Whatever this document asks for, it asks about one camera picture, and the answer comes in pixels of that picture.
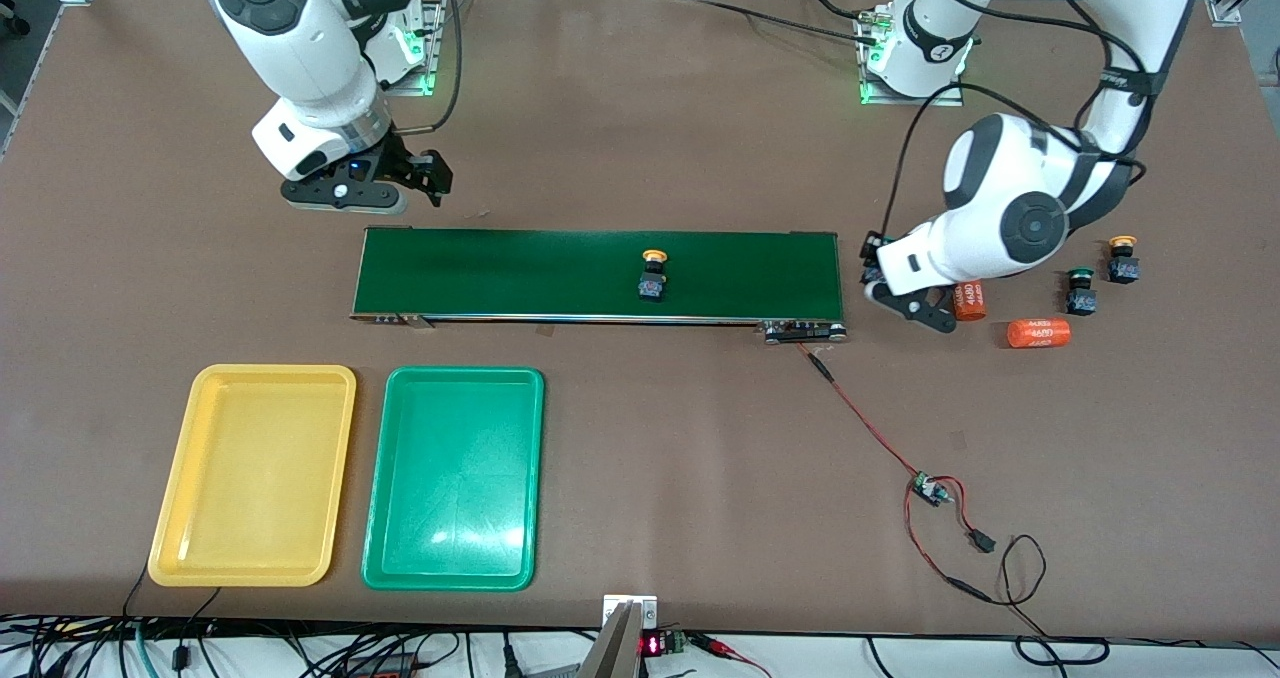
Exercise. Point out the red digit display module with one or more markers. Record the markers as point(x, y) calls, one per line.
point(655, 645)

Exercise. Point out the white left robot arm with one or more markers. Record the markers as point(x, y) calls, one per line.
point(1000, 198)

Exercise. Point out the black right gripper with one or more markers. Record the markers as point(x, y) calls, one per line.
point(405, 165)

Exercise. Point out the green conveyor belt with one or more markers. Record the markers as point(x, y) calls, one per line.
point(560, 273)

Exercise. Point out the yellow plastic tray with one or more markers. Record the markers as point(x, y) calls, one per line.
point(250, 478)

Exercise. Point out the yellow push button switch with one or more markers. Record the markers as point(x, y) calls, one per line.
point(654, 282)
point(1123, 266)

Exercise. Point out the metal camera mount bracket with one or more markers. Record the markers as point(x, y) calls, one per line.
point(615, 638)

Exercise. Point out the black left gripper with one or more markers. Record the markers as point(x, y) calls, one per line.
point(872, 254)

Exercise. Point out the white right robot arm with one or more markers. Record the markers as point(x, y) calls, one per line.
point(300, 48)

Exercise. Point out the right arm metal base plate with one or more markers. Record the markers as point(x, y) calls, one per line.
point(435, 48)

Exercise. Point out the red clip lead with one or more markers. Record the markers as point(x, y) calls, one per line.
point(725, 646)

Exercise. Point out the small speed controller board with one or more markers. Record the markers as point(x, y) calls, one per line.
point(930, 488)

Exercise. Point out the green plastic tray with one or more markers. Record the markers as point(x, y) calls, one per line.
point(455, 478)

